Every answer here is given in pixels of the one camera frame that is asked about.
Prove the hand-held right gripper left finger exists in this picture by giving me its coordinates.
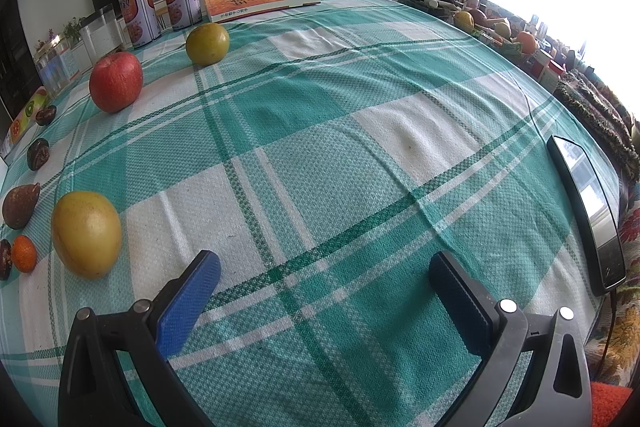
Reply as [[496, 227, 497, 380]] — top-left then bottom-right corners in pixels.
[[57, 250, 222, 427]]

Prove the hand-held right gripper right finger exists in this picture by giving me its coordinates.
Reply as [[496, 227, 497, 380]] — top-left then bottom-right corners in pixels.
[[429, 250, 593, 427]]

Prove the orange-red tomato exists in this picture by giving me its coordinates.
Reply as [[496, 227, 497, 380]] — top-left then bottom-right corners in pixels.
[[12, 235, 38, 272]]

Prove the yellow mango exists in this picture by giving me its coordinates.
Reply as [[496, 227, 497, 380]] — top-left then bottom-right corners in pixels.
[[51, 190, 123, 281]]

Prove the black tablet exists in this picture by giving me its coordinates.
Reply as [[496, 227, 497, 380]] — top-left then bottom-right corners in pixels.
[[546, 134, 627, 298]]

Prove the floral cloth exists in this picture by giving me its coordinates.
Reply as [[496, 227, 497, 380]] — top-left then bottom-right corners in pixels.
[[582, 187, 640, 388]]

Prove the dark brown avocado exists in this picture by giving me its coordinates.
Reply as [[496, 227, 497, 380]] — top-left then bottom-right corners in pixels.
[[2, 183, 41, 230]]

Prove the orange-red cloth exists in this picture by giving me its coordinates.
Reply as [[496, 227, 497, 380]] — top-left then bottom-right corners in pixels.
[[590, 382, 631, 427]]

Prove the green checked tablecloth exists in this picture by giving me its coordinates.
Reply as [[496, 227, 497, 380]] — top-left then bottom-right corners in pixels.
[[0, 0, 623, 427]]

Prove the dark knitted cloth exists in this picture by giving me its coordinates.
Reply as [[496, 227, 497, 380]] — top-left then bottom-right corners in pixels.
[[552, 67, 640, 182]]

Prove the red apple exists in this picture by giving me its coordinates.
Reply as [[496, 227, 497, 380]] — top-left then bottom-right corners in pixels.
[[89, 52, 144, 114]]

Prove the fruit-print packet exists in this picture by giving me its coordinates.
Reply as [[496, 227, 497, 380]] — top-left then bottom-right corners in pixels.
[[7, 86, 48, 145]]

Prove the green-yellow orange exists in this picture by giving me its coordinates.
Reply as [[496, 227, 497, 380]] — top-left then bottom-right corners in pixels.
[[185, 23, 231, 67]]

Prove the clear jar with gold lid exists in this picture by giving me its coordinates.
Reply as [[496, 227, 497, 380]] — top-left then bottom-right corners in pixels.
[[32, 41, 81, 95]]

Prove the clear jar with black lid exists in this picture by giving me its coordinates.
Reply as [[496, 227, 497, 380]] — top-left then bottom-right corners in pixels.
[[80, 4, 125, 66]]

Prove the small potted plant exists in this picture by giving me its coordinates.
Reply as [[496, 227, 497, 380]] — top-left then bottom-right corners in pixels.
[[62, 17, 86, 46]]

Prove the small flower pot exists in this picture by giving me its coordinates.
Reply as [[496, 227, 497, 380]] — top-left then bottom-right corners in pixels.
[[34, 29, 61, 52]]

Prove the black charging cable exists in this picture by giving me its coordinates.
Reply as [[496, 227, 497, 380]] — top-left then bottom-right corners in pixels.
[[597, 292, 618, 378]]

